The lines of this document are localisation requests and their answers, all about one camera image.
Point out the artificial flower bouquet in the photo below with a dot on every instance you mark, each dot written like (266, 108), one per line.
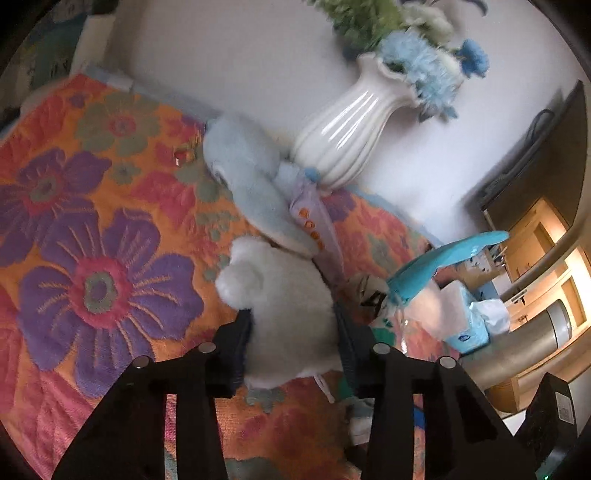
(415, 60)

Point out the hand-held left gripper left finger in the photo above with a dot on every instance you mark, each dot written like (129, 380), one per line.
(233, 355)

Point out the floral blanket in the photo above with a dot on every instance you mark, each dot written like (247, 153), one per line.
(92, 230)

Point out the blue and white tissue pack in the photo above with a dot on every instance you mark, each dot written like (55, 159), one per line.
(466, 332)

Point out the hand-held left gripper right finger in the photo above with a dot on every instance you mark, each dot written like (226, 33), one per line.
(353, 355)

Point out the black television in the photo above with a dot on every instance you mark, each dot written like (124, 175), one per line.
(554, 138)

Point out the teal shiny wrapper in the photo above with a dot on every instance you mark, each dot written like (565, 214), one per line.
(429, 267)

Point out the white plush toy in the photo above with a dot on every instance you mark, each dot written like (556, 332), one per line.
(286, 314)

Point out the silver metal bin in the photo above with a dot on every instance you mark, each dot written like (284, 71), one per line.
(521, 341)

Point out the light blue plush toy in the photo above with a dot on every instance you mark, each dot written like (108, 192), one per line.
(249, 170)

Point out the white ribbed vase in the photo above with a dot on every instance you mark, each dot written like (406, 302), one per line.
(341, 134)

